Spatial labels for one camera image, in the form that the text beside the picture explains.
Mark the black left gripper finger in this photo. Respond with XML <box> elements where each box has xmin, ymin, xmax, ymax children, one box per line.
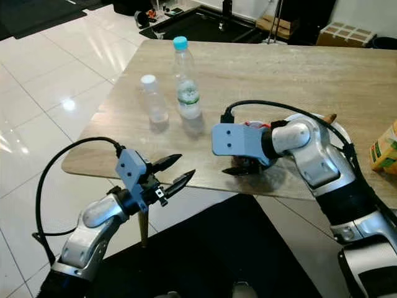
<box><xmin>151</xmin><ymin>154</ymin><xmax>183</xmax><ymax>174</ymax></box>
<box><xmin>163</xmin><ymin>169</ymin><xmax>196</xmax><ymax>199</ymax></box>

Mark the black floor platform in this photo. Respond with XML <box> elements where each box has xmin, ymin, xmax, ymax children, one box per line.
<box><xmin>140</xmin><ymin>5</ymin><xmax>264</xmax><ymax>43</ymax></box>

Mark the red and black bowl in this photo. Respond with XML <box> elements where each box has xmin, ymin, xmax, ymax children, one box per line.
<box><xmin>236</xmin><ymin>119</ymin><xmax>274</xmax><ymax>177</ymax></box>

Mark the black rug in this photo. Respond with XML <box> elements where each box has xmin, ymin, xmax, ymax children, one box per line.
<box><xmin>0</xmin><ymin>0</ymin><xmax>78</xmax><ymax>41</ymax></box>

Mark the tall blue cap water bottle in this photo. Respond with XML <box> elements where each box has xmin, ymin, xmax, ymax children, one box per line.
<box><xmin>172</xmin><ymin>36</ymin><xmax>202</xmax><ymax>120</ymax></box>

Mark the dark round bin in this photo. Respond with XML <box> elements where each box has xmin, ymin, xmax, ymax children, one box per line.
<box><xmin>372</xmin><ymin>36</ymin><xmax>397</xmax><ymax>50</ymax></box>

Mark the cardboard box with grid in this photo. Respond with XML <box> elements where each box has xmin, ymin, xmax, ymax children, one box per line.
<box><xmin>316</xmin><ymin>22</ymin><xmax>378</xmax><ymax>48</ymax></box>

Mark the white bowl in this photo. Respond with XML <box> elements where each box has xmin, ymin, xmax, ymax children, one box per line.
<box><xmin>282</xmin><ymin>114</ymin><xmax>352</xmax><ymax>156</ymax></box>

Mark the small white cap clear bottle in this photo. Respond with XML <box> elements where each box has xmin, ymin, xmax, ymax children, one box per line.
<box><xmin>141</xmin><ymin>74</ymin><xmax>168</xmax><ymax>124</ymax></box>

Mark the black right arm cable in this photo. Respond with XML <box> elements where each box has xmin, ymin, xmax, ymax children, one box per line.
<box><xmin>221</xmin><ymin>100</ymin><xmax>357</xmax><ymax>165</ymax></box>

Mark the black case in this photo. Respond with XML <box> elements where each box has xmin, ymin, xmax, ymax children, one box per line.
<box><xmin>285</xmin><ymin>0</ymin><xmax>336</xmax><ymax>45</ymax></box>

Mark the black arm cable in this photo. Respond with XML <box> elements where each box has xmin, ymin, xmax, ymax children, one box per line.
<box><xmin>221</xmin><ymin>100</ymin><xmax>357</xmax><ymax>165</ymax></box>
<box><xmin>32</xmin><ymin>137</ymin><xmax>126</xmax><ymax>268</ymax></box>

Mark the mango juice carton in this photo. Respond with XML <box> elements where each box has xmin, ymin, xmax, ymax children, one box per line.
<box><xmin>370</xmin><ymin>121</ymin><xmax>397</xmax><ymax>174</ymax></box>

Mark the grey robot right leg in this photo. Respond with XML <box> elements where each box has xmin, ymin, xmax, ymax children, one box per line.
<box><xmin>233</xmin><ymin>282</ymin><xmax>264</xmax><ymax>298</ymax></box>

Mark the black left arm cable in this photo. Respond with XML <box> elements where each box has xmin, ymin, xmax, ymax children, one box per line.
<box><xmin>32</xmin><ymin>137</ymin><xmax>126</xmax><ymax>268</ymax></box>

